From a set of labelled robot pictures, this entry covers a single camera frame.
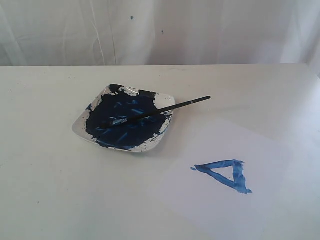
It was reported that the white plate with blue paint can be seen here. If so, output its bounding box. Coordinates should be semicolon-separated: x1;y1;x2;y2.
72;84;176;153

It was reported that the black paintbrush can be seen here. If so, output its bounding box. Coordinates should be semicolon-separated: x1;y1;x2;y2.
99;95;211;129

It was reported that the white paper sheet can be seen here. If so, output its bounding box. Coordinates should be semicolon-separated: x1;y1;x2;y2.
150;119;320;240

